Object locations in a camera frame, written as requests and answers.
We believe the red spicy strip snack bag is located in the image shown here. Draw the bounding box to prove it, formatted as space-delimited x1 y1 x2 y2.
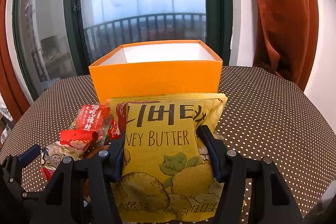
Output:
70 104 110 146

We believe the yellow honey butter chip bag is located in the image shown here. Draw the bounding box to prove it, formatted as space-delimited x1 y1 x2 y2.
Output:
109 93 227 223

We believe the cartoon printed snack packet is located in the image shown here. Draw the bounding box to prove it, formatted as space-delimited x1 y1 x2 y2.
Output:
41 141 83 181

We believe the red white snack packet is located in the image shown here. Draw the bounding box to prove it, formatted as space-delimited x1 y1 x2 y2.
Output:
59 129 98 157

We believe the rust orange left curtain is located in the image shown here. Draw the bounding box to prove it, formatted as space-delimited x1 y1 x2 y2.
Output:
0 0 30 122

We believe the rust orange curtain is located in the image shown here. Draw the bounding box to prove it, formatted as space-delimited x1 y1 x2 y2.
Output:
0 0 30 122
253 0 319 90

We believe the brown polka dot tablecloth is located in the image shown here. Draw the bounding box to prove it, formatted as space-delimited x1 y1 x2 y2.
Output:
1 67 335 223

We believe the orange open cardboard box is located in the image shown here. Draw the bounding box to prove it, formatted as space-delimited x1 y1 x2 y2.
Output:
89 40 223 103

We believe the dark balcony railing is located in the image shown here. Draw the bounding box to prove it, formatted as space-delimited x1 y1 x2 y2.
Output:
84 12 206 63

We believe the rust orange right curtain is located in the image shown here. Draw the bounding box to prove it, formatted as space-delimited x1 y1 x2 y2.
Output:
253 0 319 90

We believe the dark green window frame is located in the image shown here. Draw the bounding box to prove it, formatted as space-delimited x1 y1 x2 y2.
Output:
11 0 234 101

